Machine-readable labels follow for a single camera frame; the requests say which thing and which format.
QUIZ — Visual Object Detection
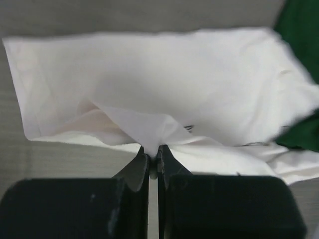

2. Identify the white and green raglan shirt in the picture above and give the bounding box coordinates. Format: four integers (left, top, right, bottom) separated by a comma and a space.
3, 1, 319, 184

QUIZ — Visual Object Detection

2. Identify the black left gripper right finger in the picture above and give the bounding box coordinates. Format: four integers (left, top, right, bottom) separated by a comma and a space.
157, 145, 307, 239

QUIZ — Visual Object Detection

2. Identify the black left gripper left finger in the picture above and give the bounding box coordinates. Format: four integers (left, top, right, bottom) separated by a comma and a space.
0, 148, 150, 239

